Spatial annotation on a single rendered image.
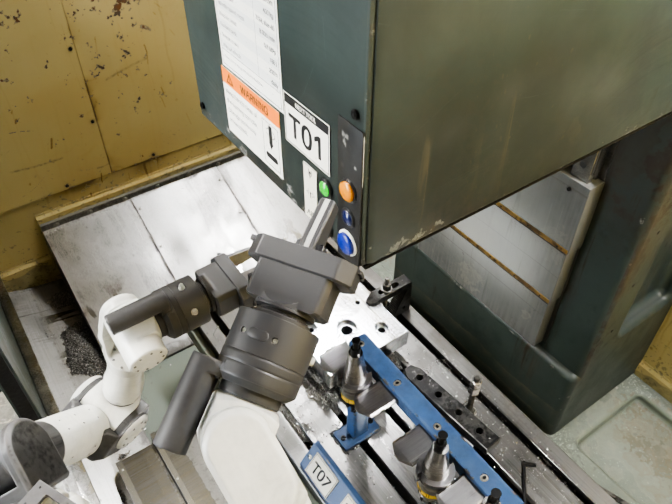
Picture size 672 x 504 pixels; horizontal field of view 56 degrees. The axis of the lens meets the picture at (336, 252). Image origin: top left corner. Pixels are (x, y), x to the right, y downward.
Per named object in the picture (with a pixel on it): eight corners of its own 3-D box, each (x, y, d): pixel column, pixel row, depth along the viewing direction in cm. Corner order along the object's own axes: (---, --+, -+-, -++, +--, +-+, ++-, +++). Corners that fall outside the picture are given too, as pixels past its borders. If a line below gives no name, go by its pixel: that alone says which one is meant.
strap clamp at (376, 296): (370, 331, 164) (372, 292, 153) (362, 323, 166) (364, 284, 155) (409, 309, 169) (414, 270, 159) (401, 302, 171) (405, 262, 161)
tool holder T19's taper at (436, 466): (455, 471, 101) (461, 450, 96) (434, 486, 99) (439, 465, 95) (437, 450, 104) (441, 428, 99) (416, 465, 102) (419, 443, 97)
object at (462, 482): (452, 527, 96) (453, 524, 96) (429, 499, 99) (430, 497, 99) (485, 501, 99) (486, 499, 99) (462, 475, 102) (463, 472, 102)
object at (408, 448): (406, 471, 103) (407, 469, 102) (386, 447, 106) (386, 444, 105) (438, 449, 106) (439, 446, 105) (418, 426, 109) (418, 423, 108)
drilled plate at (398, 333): (330, 389, 146) (330, 376, 143) (266, 311, 163) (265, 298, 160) (407, 343, 156) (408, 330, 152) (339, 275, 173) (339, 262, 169)
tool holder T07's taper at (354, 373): (371, 379, 114) (373, 356, 109) (350, 389, 112) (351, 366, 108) (358, 361, 117) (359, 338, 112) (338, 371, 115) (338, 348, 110)
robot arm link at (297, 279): (355, 257, 60) (308, 375, 58) (371, 284, 69) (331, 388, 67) (242, 221, 64) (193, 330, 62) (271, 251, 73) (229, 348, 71)
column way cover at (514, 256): (533, 352, 159) (589, 190, 123) (411, 247, 187) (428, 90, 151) (546, 343, 161) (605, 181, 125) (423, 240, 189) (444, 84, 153)
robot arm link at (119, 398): (165, 367, 112) (153, 413, 126) (122, 332, 114) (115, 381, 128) (120, 408, 105) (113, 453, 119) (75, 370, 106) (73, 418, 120)
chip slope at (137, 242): (140, 425, 175) (118, 369, 157) (64, 282, 215) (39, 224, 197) (391, 290, 212) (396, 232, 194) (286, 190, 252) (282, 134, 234)
